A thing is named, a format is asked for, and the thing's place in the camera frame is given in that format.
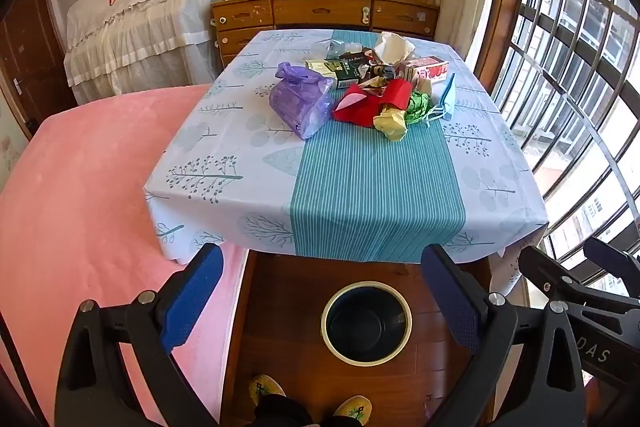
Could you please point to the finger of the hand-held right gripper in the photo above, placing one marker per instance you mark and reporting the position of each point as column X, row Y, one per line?
column 612, row 257
column 545, row 267

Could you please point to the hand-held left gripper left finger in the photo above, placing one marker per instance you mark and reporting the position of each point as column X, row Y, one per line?
column 192, row 297

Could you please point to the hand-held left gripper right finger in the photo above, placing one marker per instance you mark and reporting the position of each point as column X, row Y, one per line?
column 452, row 302

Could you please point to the dark bin with cream rim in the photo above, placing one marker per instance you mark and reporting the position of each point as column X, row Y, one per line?
column 365, row 322

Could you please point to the dark printed wrapper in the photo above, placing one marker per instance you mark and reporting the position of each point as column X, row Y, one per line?
column 375, row 79

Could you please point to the cream and green chocolate box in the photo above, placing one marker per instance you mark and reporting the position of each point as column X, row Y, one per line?
column 332, row 69

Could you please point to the person's left shoe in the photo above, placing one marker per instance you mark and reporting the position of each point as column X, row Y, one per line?
column 265, row 389

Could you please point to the person's shoe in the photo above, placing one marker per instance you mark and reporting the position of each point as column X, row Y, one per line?
column 355, row 407
column 265, row 389

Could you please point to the tree print tablecloth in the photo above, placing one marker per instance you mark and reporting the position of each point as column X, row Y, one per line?
column 380, row 187

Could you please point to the person's right shoe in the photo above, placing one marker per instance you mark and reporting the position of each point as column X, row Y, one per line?
column 355, row 407

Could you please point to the yellow crumpled paper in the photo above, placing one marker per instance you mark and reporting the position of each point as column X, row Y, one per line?
column 392, row 123

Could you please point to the blue face mask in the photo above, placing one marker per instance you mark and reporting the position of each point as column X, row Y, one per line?
column 447, row 99

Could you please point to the green crumpled paper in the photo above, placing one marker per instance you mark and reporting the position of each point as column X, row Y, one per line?
column 417, row 107

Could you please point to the red paper packaging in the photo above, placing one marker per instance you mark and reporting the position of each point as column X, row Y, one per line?
column 370, row 104

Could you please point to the purple plastic bag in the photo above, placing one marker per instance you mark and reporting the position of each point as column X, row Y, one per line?
column 300, row 104

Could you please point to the red and white carton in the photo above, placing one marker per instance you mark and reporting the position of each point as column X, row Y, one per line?
column 425, row 69

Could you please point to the beige crumpled paper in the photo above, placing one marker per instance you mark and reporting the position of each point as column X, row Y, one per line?
column 392, row 47

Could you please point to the small black box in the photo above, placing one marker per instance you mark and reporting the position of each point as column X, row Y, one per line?
column 352, row 57

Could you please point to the brown wooden door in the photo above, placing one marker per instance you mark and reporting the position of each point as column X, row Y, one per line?
column 30, row 57

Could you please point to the white drawer lock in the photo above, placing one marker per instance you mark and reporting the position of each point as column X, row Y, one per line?
column 366, row 14

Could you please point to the wooden dresser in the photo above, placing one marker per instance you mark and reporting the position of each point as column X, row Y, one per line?
column 320, row 14

